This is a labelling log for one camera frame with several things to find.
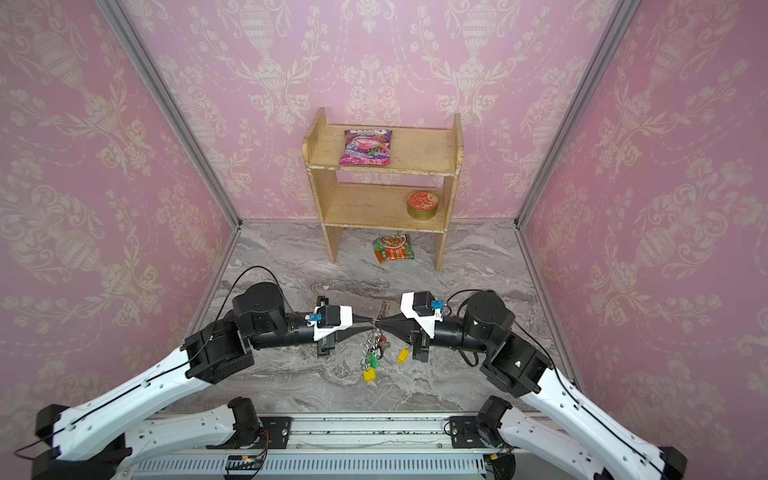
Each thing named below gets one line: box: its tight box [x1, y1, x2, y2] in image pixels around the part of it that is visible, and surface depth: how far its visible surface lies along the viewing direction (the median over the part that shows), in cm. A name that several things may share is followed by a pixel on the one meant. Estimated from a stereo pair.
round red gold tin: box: [406, 190, 439, 221], surface depth 95 cm
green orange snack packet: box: [373, 234, 415, 264], surface depth 114 cm
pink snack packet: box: [339, 129, 393, 166], surface depth 76 cm
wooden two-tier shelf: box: [302, 108, 465, 272], surface depth 85 cm
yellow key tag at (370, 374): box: [363, 367, 377, 383], surface depth 57 cm
